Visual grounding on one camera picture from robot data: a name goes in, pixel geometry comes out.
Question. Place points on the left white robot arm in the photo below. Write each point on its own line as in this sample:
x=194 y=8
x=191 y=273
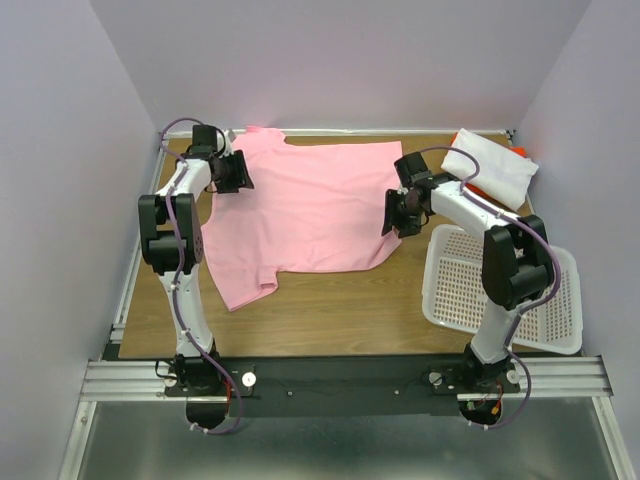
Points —
x=172 y=242

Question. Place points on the orange folded t shirt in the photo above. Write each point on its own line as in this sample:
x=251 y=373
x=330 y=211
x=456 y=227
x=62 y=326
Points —
x=482 y=192

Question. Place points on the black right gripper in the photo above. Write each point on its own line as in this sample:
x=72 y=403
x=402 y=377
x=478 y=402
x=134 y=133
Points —
x=390 y=218

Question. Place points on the aluminium frame rail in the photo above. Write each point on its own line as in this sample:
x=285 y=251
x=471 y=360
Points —
x=561 y=425

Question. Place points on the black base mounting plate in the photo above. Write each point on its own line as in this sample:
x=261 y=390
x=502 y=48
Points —
x=339 y=386

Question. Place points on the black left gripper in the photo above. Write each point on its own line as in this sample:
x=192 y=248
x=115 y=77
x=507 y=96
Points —
x=240 y=176

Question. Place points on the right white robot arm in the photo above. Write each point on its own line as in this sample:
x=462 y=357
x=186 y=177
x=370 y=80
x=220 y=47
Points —
x=519 y=269

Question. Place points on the white folded t shirt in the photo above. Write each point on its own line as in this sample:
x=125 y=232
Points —
x=492 y=167

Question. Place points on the white plastic laundry basket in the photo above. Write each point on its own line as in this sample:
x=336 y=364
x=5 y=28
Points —
x=453 y=295

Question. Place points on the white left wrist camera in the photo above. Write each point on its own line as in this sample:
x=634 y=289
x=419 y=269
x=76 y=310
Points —
x=228 y=136

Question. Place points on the pink t shirt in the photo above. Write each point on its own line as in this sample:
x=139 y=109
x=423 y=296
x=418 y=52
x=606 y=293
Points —
x=312 y=209

